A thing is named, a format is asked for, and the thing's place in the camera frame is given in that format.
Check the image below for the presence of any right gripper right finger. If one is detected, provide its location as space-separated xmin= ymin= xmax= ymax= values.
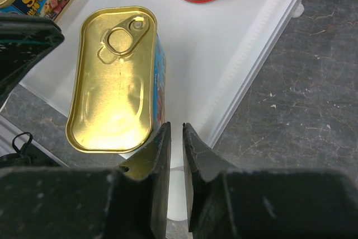
xmin=182 ymin=123 xmax=357 ymax=238

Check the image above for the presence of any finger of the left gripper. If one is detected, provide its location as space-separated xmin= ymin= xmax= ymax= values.
xmin=1 ymin=13 xmax=64 ymax=106

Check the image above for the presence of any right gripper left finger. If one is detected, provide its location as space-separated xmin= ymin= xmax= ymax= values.
xmin=1 ymin=123 xmax=171 ymax=238

